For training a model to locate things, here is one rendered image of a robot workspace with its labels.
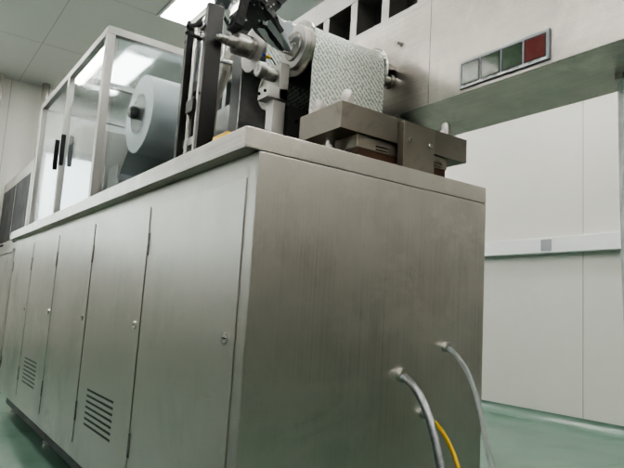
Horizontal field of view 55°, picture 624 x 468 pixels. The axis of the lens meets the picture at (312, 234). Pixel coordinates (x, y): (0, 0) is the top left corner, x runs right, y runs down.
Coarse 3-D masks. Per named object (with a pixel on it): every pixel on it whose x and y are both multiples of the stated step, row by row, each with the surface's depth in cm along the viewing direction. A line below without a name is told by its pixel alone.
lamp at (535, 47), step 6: (540, 36) 131; (528, 42) 133; (534, 42) 132; (540, 42) 131; (528, 48) 133; (534, 48) 132; (540, 48) 130; (528, 54) 133; (534, 54) 132; (540, 54) 130; (528, 60) 133
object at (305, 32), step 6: (300, 24) 152; (294, 30) 153; (300, 30) 151; (306, 30) 150; (306, 36) 149; (306, 42) 148; (306, 48) 149; (282, 54) 157; (300, 54) 150; (306, 54) 149; (282, 60) 157; (294, 60) 151; (300, 60) 150; (294, 66) 151; (300, 66) 152; (306, 72) 155
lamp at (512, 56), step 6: (510, 48) 137; (516, 48) 136; (504, 54) 138; (510, 54) 137; (516, 54) 135; (504, 60) 138; (510, 60) 137; (516, 60) 135; (504, 66) 138; (510, 66) 137
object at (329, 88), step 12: (312, 72) 148; (312, 84) 148; (324, 84) 150; (336, 84) 152; (348, 84) 155; (312, 96) 148; (324, 96) 150; (336, 96) 152; (360, 96) 157; (372, 96) 159; (372, 108) 159
